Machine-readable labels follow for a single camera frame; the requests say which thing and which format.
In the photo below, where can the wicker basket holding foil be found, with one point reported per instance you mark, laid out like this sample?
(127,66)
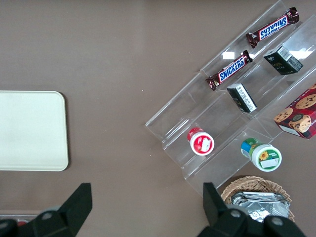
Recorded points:
(251,184)

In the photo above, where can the red lid small jar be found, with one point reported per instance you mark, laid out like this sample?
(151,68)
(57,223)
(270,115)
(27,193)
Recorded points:
(201,144)

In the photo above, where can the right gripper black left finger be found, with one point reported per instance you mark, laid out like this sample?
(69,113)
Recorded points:
(74,209)

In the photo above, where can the green lid small jar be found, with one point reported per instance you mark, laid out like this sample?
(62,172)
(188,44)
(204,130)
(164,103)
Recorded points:
(265,158)

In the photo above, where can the small black carton box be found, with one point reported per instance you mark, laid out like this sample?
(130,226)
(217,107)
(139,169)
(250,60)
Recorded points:
(281,61)
(240,97)

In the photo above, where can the cream rectangular plastic tray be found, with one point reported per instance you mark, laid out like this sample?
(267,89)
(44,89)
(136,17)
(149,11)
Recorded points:
(32,130)

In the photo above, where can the red chocolate chip cookie box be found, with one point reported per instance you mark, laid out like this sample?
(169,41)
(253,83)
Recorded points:
(301,113)

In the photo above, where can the silver foil wrapped pack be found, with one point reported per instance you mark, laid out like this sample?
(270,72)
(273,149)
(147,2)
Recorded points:
(259,205)

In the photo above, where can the clear acrylic stepped shelf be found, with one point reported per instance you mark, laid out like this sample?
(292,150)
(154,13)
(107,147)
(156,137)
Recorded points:
(209,111)

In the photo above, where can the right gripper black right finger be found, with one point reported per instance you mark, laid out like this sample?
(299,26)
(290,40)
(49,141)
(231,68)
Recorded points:
(217,212)

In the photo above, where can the Snickers chocolate bar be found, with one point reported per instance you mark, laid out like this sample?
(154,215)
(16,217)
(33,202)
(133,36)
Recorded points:
(229,70)
(272,27)

